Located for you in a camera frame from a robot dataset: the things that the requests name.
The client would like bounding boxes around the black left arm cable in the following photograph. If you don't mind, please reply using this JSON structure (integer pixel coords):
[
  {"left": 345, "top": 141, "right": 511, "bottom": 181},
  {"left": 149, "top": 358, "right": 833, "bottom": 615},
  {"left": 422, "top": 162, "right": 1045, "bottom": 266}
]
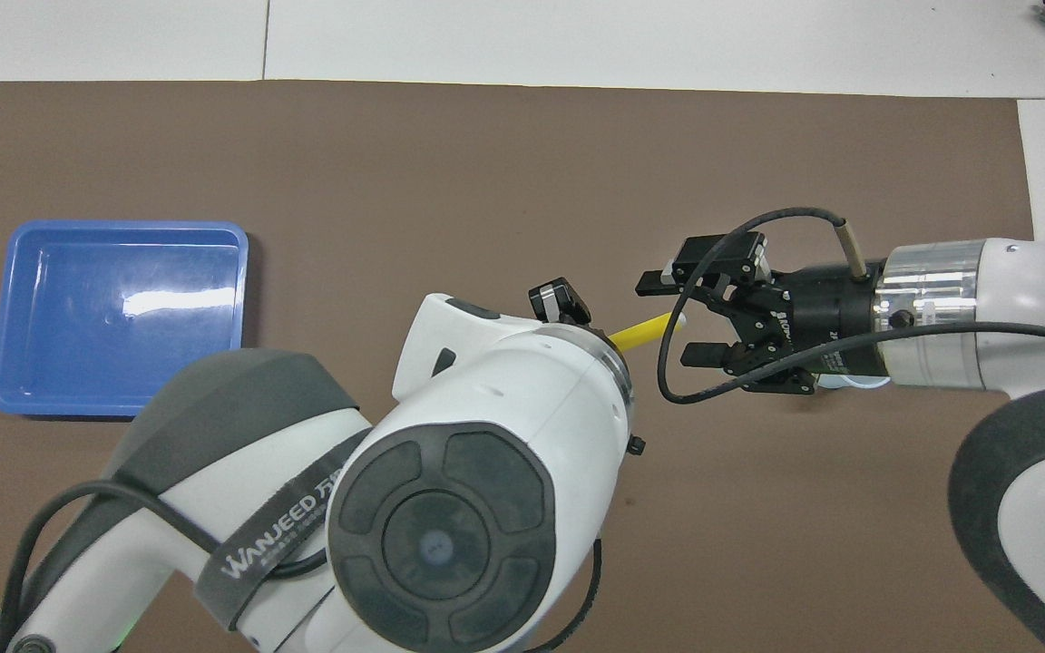
[{"left": 0, "top": 481, "right": 602, "bottom": 653}]

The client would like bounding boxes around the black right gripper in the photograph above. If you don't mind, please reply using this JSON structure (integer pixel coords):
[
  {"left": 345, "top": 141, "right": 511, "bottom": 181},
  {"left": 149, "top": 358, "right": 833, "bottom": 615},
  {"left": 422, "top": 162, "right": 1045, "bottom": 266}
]
[{"left": 635, "top": 232, "right": 893, "bottom": 396}]

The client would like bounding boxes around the brown table mat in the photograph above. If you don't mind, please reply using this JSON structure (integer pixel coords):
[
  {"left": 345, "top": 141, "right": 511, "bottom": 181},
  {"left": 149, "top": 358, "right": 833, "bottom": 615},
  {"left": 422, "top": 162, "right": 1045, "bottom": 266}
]
[{"left": 0, "top": 80, "right": 1045, "bottom": 653}]

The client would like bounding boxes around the yellow pen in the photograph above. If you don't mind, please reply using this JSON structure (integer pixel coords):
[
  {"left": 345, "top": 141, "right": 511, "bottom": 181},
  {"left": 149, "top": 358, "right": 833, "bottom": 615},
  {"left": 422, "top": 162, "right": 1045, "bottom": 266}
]
[{"left": 609, "top": 311, "right": 689, "bottom": 354}]

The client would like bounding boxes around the clear plastic cup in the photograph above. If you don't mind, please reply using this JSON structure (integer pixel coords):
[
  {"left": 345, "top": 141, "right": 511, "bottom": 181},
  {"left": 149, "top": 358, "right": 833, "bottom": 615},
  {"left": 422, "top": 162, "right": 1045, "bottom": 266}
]
[{"left": 817, "top": 372, "right": 892, "bottom": 392}]

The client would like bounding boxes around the grey left arm strap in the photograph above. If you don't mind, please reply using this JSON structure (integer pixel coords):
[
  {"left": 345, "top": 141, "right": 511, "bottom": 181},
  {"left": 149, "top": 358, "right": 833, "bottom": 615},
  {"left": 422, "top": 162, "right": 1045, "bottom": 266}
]
[{"left": 194, "top": 453, "right": 353, "bottom": 633}]

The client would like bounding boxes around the blue plastic tray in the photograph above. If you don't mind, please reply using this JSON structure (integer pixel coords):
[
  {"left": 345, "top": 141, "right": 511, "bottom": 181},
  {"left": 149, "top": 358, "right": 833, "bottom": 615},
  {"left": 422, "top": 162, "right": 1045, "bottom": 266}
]
[{"left": 0, "top": 219, "right": 249, "bottom": 419}]

